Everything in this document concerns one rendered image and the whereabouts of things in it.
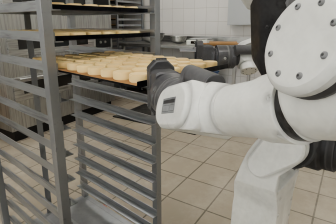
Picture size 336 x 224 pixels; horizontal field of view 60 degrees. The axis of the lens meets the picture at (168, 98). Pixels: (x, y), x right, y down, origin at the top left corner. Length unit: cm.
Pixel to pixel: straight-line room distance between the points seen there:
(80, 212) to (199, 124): 151
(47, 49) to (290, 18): 75
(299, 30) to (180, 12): 466
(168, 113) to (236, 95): 12
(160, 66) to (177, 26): 430
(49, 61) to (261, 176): 64
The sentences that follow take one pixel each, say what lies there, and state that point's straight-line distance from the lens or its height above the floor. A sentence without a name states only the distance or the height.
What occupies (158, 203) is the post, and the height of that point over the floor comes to 38.
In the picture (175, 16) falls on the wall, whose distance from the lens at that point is 492.
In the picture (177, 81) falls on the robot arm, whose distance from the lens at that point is 49.
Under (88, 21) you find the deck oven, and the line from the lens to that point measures 377.
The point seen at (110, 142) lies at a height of 59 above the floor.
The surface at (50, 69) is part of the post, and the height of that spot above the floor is 105.
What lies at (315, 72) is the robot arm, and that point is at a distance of 21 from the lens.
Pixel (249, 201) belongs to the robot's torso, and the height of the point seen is 77.
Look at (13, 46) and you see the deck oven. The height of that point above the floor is 97.
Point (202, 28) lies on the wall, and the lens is 469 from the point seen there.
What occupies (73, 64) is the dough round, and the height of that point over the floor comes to 106.
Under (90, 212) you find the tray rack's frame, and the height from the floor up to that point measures 15.
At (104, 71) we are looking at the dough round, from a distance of 78.
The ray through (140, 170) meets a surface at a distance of 141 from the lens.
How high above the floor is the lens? 118
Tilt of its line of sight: 15 degrees down
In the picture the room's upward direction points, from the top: straight up
